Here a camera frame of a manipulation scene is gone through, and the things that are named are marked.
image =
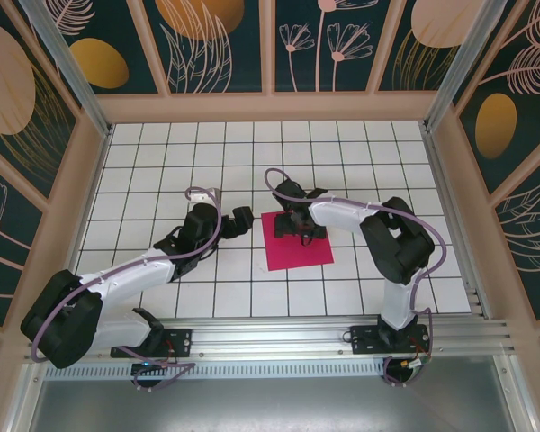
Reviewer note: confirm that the long aluminium mounting rail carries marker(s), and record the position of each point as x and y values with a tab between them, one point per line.
270	333

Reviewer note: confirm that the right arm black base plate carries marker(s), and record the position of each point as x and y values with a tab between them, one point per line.
364	337

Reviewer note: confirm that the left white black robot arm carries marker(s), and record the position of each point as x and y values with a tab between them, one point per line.
130	274

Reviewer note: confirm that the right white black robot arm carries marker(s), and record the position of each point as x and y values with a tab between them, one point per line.
337	213

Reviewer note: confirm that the grey metal base sheet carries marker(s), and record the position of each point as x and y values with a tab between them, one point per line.
270	405

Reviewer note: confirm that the yellow power connector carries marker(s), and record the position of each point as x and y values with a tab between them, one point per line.
405	363

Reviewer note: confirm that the aluminium side rail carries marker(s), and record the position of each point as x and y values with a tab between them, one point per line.
94	180
474	297

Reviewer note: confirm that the aluminium corner post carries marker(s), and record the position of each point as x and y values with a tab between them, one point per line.
459	67
72	67

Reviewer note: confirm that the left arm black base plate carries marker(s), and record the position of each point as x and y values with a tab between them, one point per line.
180	337

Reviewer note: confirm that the magenta cloth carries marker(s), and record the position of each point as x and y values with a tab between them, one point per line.
292	254

